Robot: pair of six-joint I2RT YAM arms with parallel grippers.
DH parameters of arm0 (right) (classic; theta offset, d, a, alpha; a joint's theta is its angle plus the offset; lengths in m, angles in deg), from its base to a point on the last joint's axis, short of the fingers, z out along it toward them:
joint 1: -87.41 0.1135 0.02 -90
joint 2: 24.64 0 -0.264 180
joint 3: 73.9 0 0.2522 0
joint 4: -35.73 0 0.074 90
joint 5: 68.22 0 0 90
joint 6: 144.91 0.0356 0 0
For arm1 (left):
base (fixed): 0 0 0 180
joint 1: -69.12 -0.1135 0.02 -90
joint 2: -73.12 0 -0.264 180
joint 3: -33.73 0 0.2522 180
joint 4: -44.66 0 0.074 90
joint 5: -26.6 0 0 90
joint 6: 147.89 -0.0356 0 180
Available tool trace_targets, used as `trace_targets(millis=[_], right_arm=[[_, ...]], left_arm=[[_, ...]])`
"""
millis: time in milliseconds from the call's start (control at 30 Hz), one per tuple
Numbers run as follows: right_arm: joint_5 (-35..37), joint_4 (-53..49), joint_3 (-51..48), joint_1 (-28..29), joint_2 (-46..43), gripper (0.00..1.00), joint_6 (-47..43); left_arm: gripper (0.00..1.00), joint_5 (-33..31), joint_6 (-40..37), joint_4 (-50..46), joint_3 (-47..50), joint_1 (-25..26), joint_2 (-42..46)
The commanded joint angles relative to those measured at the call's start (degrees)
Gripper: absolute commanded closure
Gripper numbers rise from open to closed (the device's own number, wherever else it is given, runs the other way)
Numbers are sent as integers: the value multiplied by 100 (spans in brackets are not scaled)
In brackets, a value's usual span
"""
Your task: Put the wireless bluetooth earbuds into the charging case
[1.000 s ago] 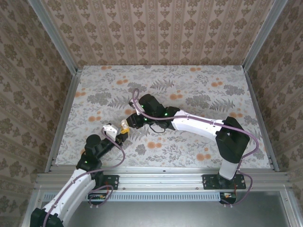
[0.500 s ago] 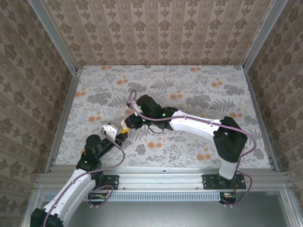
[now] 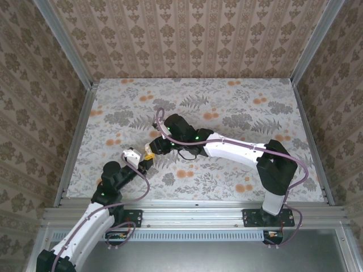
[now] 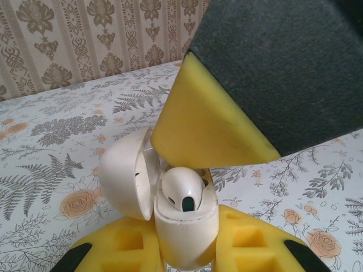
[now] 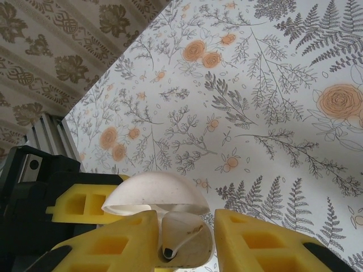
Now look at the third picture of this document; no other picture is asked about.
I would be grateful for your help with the black mounting plate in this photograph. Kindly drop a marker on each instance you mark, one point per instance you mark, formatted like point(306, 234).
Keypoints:
point(251, 218)
point(136, 218)

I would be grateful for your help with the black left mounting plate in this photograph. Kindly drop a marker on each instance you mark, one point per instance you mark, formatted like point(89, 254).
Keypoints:
point(136, 218)

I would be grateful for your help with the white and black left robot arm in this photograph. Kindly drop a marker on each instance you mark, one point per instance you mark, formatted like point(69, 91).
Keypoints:
point(88, 224)

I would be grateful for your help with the aluminium base beam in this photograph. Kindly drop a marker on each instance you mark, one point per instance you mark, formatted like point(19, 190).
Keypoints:
point(193, 215)

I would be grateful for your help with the aluminium upright post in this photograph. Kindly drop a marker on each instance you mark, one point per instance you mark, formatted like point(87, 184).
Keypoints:
point(64, 42)
point(316, 42)

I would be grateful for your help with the small black control board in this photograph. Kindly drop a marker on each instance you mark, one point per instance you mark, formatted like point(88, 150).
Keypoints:
point(273, 236)
point(116, 237)

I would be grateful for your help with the aluminium table side rail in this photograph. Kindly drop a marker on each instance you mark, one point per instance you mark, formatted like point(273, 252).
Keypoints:
point(77, 144)
point(307, 127)

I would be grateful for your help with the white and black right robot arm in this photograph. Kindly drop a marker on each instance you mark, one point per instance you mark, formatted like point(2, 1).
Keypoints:
point(232, 150)

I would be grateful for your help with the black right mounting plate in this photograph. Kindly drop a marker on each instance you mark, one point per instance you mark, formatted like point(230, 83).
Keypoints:
point(251, 218)

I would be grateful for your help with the grey metal sheet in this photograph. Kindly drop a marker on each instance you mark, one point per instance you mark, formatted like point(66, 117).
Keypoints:
point(198, 258)

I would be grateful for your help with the floral patterned table covering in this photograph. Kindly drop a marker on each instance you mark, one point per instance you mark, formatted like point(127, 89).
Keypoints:
point(227, 93)

